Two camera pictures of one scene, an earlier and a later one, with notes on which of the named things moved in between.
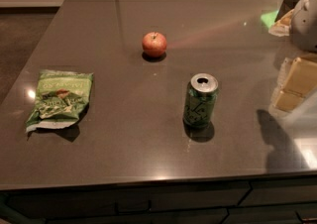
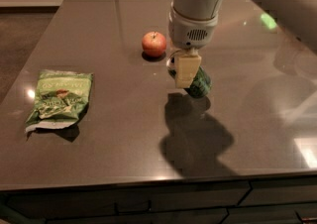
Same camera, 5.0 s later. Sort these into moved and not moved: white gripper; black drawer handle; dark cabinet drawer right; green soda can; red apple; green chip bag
Moved: white gripper; green soda can
Not moved: green chip bag; red apple; black drawer handle; dark cabinet drawer right
